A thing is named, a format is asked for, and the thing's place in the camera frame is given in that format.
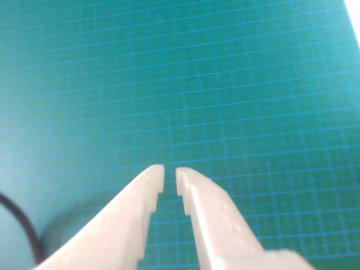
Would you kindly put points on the green cutting mat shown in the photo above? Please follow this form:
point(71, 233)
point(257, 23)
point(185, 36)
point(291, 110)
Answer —
point(168, 84)

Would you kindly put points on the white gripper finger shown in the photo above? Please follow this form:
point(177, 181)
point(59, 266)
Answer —
point(213, 219)
point(112, 230)

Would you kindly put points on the white rectangular bin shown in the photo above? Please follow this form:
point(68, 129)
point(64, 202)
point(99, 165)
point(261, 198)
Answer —
point(356, 14)

